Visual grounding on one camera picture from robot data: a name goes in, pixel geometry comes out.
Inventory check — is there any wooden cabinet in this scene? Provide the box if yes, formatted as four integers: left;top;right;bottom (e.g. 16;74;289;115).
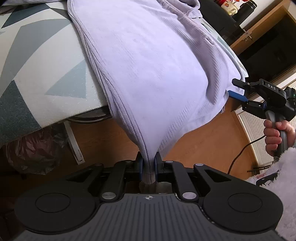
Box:
230;0;296;84

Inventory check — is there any person's right hand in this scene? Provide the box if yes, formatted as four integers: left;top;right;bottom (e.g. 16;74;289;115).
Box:
264;119;296;157

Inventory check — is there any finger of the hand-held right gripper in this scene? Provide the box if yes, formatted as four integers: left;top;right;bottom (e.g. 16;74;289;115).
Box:
232;78;262;93
228;90;266;115

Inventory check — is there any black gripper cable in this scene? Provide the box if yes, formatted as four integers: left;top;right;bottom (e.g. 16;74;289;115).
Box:
228;136;266;174

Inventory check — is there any white slatted panel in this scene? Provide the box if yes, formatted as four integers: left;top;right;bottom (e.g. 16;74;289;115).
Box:
235;108;277;169

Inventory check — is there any lilac fleece robe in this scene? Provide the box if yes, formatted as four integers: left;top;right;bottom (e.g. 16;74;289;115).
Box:
66;0;249;193

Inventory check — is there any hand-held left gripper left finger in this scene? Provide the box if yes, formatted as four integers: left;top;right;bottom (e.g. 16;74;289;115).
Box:
67;152;142;202

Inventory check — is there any black bottle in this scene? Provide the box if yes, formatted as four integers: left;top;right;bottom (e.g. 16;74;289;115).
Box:
237;0;258;24

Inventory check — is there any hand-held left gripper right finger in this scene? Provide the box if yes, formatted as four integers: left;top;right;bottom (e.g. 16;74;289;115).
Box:
154;152;233;202

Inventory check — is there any dark trash bag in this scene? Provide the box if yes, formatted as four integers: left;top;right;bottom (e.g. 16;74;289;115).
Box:
6;130;70;175

